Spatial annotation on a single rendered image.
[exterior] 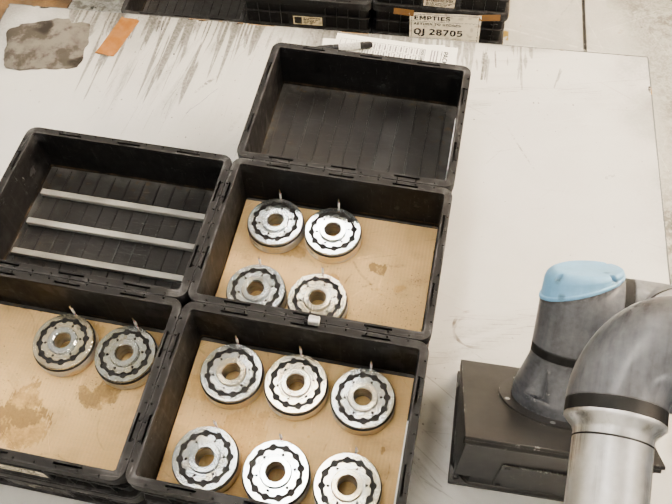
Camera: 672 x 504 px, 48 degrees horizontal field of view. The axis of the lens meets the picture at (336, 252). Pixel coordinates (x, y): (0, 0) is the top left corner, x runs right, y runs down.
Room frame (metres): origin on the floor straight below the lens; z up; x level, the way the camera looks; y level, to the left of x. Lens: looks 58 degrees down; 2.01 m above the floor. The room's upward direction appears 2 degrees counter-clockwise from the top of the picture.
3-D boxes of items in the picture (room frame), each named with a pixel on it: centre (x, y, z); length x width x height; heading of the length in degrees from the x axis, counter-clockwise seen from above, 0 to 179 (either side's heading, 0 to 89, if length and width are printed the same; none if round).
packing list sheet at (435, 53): (1.30, -0.14, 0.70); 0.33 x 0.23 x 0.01; 80
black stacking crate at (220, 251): (0.69, 0.02, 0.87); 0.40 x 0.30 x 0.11; 77
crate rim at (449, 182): (0.98, -0.05, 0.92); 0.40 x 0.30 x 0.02; 77
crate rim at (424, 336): (0.69, 0.02, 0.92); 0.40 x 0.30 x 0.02; 77
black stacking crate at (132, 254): (0.78, 0.41, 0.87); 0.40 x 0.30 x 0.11; 77
